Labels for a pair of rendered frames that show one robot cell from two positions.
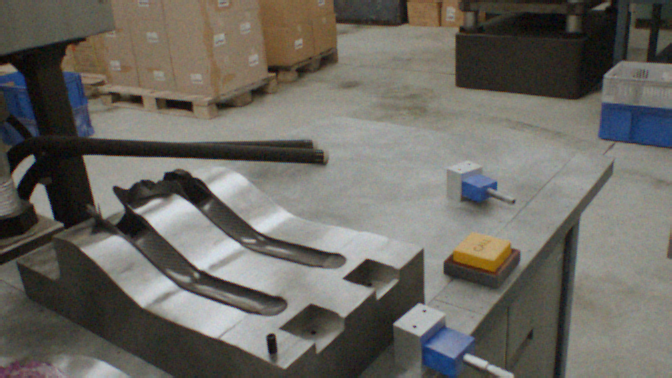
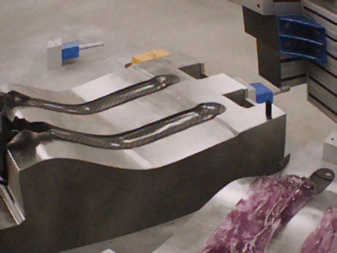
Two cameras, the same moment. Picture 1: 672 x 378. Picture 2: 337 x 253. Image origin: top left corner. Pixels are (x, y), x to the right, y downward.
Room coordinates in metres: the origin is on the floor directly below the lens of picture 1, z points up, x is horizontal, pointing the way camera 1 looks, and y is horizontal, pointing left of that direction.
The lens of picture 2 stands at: (0.35, 0.77, 1.25)
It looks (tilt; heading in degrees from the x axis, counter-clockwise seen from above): 28 degrees down; 292
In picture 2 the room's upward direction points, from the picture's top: 3 degrees counter-clockwise
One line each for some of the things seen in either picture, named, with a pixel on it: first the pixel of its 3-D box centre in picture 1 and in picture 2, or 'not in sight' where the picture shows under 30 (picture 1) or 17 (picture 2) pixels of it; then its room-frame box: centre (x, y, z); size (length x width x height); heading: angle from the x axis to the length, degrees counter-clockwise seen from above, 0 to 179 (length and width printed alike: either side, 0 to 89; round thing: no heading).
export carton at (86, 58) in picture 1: (103, 45); not in sight; (5.75, 1.96, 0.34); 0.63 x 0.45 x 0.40; 51
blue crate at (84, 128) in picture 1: (40, 123); not in sight; (4.17, 1.96, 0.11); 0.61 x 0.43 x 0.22; 57
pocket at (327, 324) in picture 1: (313, 337); (246, 110); (0.53, 0.03, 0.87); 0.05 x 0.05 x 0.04; 52
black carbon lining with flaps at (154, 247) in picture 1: (202, 231); (79, 108); (0.71, 0.17, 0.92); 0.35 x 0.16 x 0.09; 52
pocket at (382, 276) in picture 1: (371, 287); (201, 82); (0.62, -0.03, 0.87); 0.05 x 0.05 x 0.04; 52
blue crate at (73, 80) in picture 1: (33, 93); not in sight; (4.17, 1.95, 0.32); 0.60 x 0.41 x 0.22; 57
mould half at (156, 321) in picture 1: (206, 259); (70, 144); (0.72, 0.17, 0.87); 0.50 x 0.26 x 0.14; 52
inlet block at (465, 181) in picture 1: (483, 189); (74, 49); (0.96, -0.25, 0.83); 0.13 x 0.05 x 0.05; 30
